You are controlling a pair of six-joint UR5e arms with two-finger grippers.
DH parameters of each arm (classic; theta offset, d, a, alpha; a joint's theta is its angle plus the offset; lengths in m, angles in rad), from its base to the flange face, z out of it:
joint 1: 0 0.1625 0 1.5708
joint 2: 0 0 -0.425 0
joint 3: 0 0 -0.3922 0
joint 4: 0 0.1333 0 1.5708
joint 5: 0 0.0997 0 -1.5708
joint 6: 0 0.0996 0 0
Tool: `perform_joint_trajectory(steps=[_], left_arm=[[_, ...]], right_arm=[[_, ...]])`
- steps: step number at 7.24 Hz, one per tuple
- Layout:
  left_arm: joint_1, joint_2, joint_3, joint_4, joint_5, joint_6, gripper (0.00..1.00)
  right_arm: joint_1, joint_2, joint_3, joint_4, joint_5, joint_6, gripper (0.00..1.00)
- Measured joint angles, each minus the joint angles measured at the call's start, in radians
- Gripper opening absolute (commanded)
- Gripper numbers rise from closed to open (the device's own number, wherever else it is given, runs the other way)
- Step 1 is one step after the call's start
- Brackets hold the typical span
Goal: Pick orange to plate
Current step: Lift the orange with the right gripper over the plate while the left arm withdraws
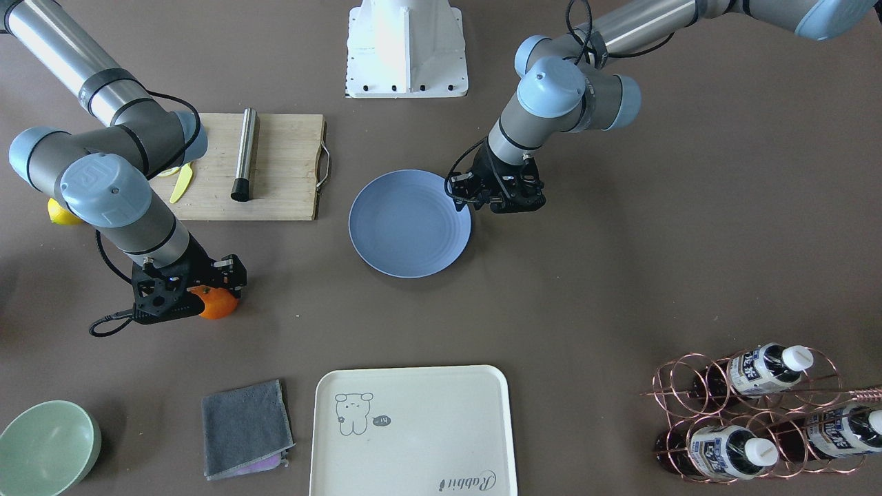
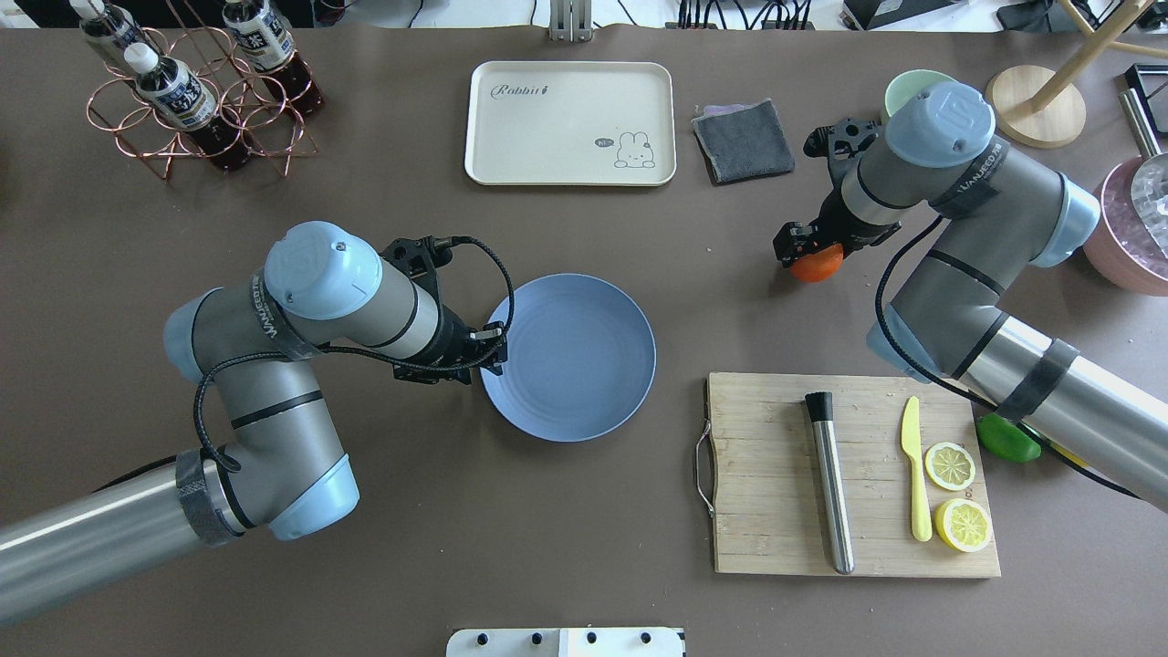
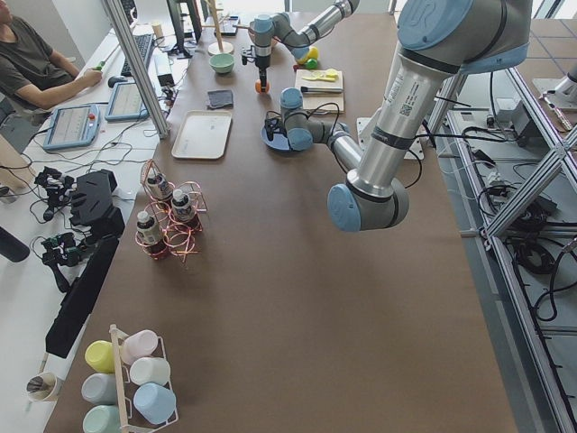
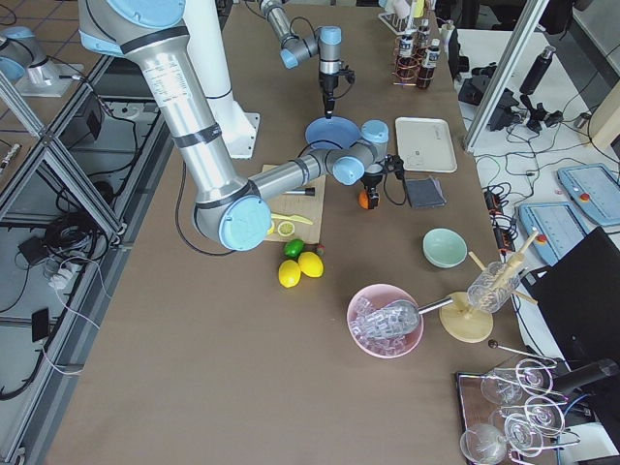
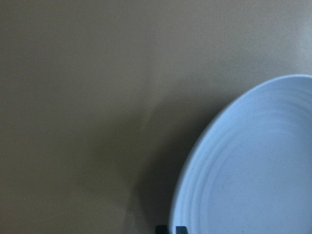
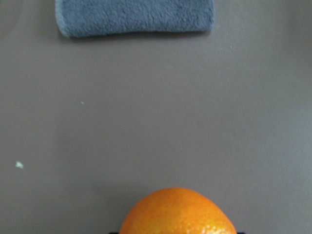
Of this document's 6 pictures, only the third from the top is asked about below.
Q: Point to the wooden cup stand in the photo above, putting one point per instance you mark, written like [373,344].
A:
[220,46]

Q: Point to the white cup rack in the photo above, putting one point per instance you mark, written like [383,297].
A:
[131,420]

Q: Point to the white cup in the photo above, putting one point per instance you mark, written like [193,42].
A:
[150,369]

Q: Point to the green cup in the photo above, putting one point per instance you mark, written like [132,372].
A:
[102,419]

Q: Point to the paper cup with pens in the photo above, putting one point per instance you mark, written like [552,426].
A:
[43,387]

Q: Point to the blue cup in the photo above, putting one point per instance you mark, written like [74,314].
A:
[156,403]

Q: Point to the orange mandarin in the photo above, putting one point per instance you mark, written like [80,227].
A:
[262,87]

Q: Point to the wooden cutting board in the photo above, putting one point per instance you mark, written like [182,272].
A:
[330,103]

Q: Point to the grey cloth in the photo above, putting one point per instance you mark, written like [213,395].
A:
[222,98]

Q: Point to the pink cup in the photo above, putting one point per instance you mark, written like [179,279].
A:
[138,345]

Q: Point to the tea bottle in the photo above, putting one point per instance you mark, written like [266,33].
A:
[150,237]
[183,210]
[158,186]

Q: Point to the cream rabbit tray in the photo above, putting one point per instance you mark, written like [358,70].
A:
[202,135]

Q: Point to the green bowl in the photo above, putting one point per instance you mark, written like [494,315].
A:
[222,63]

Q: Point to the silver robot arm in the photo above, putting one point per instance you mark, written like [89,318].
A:
[266,27]
[436,40]

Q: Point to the blue plate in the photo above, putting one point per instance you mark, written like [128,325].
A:
[278,144]

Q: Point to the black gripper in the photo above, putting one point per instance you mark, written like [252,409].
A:
[275,129]
[261,61]

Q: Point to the black keyboard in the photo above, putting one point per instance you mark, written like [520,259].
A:
[145,47]

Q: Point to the seated person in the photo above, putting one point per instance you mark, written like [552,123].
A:
[33,74]

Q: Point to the black monitor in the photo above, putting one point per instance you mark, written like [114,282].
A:
[186,21]

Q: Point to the grey cup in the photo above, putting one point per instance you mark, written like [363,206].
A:
[100,389]

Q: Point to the yellow cup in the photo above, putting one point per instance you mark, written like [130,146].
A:
[100,357]

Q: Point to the yellow plastic knife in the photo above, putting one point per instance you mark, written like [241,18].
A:
[308,77]

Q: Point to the copper wire bottle rack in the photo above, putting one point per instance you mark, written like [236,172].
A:
[179,237]

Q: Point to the blue teach pendant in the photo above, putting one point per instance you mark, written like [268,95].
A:
[125,104]
[72,127]

